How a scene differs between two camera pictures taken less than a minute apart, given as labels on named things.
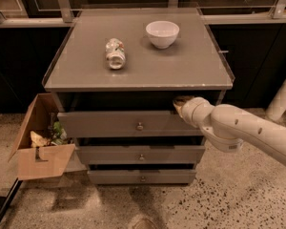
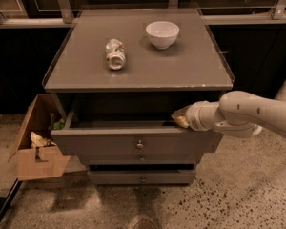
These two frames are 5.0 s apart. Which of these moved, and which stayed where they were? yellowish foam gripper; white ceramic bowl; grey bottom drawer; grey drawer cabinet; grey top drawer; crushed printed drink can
Moved: grey top drawer; yellowish foam gripper
Stayed: grey bottom drawer; crushed printed drink can; grey drawer cabinet; white ceramic bowl
